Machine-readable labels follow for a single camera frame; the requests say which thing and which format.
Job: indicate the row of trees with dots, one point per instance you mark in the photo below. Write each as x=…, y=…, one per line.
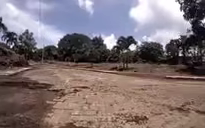
x=76, y=46

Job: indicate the thin tall pole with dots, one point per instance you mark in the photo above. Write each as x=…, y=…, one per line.
x=41, y=33

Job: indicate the earth mound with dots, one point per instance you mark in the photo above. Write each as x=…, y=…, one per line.
x=3, y=58

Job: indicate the brick paved road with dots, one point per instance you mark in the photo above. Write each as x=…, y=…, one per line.
x=116, y=100

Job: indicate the pale kerb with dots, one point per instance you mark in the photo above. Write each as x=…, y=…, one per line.
x=190, y=77
x=20, y=70

